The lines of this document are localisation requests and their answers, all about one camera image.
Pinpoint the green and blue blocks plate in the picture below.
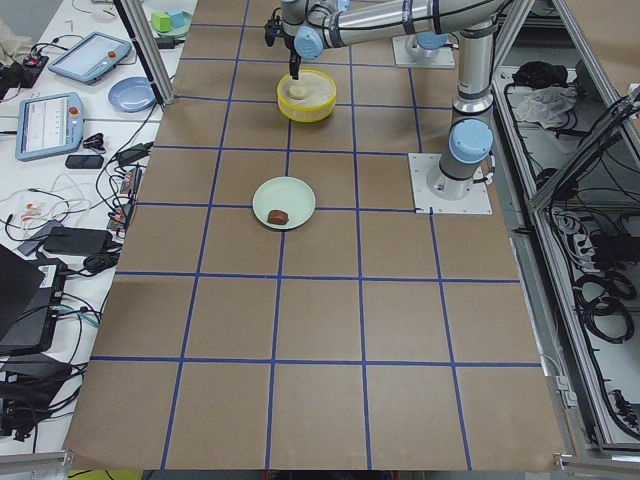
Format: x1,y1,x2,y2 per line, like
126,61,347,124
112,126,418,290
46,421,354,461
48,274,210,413
150,8,192,38

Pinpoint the cream white bun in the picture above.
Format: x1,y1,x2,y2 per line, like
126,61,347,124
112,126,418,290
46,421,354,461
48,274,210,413
288,84,308,100

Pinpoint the black power brick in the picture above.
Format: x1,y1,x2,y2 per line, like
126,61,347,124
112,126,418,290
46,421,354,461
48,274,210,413
43,227,112,256

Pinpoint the black laptop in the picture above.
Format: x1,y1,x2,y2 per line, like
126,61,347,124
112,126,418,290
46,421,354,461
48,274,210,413
1,246,67,356

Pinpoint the teach pendant tablet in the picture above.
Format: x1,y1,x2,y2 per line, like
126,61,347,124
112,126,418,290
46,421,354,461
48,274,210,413
15,92,84,162
48,32,132,84

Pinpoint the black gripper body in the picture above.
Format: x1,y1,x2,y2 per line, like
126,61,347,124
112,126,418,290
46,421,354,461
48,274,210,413
264,7,300,55

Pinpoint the upper teach pendant tablet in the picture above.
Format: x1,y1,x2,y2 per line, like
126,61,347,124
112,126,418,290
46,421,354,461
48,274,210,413
48,32,132,84

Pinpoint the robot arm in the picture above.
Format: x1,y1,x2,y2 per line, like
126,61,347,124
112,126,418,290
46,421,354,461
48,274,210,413
264,0,507,201

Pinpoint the aluminium frame post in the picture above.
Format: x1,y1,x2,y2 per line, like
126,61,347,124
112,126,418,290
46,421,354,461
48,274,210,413
113,0,175,109

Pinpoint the light green plate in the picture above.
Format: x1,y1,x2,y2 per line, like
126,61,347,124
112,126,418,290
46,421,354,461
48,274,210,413
252,176,316,230

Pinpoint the bottom yellow steamer layer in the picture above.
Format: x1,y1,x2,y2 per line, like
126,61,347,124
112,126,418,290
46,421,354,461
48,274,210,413
276,69,337,123

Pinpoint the blue plate on desk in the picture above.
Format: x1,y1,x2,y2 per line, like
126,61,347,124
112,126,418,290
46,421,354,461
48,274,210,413
108,77,156,113

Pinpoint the lower teach pendant tablet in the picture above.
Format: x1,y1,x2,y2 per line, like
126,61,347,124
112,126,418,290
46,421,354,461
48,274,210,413
15,92,84,162

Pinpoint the brown bun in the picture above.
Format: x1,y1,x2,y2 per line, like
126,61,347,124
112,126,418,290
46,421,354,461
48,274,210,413
267,209,289,226

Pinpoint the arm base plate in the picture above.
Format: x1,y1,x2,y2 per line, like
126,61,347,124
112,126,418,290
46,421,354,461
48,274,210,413
408,153,493,215
392,32,457,70

